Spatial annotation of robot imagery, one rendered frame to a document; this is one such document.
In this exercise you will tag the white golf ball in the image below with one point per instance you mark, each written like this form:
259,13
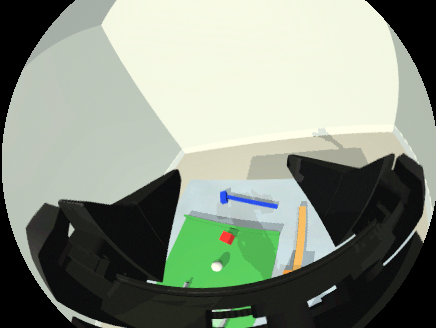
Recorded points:
217,266

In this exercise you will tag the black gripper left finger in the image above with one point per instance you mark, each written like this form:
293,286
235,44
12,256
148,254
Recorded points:
138,226

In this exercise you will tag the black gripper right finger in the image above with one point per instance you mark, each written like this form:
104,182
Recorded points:
339,193

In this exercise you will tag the green flat mat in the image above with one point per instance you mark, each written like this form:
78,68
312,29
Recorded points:
249,258

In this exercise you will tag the red cube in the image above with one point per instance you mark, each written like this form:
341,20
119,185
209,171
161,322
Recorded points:
227,237

